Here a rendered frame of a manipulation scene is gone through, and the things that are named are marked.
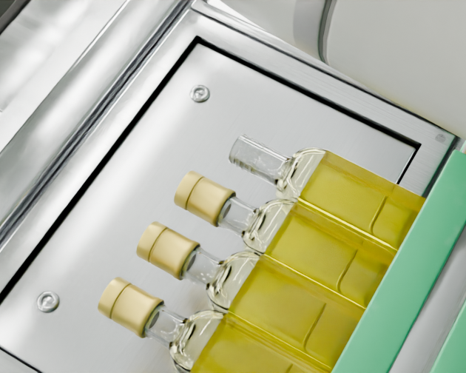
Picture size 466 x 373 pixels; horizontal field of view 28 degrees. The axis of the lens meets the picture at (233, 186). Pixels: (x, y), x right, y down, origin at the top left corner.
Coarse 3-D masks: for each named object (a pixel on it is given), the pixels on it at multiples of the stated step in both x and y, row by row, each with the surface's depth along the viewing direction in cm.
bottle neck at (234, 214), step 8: (232, 200) 80; (240, 200) 80; (224, 208) 79; (232, 208) 79; (240, 208) 79; (248, 208) 79; (224, 216) 79; (232, 216) 79; (240, 216) 79; (248, 216) 79; (224, 224) 80; (232, 224) 79; (240, 224) 79; (240, 232) 79
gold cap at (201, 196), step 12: (192, 180) 80; (204, 180) 80; (180, 192) 80; (192, 192) 80; (204, 192) 80; (216, 192) 80; (228, 192) 80; (180, 204) 81; (192, 204) 80; (204, 204) 80; (216, 204) 79; (204, 216) 80; (216, 216) 79
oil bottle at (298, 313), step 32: (256, 256) 75; (224, 288) 74; (256, 288) 74; (288, 288) 74; (320, 288) 74; (256, 320) 73; (288, 320) 73; (320, 320) 73; (352, 320) 73; (320, 352) 72
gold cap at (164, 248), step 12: (156, 228) 78; (168, 228) 79; (144, 240) 77; (156, 240) 77; (168, 240) 77; (180, 240) 77; (144, 252) 78; (156, 252) 77; (168, 252) 77; (180, 252) 77; (156, 264) 78; (168, 264) 77; (180, 264) 76; (180, 276) 79
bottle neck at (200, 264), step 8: (200, 248) 78; (192, 256) 77; (200, 256) 77; (208, 256) 77; (184, 264) 77; (192, 264) 76; (200, 264) 76; (208, 264) 76; (216, 264) 76; (184, 272) 77; (192, 272) 76; (200, 272) 76; (208, 272) 76; (192, 280) 77; (200, 280) 76
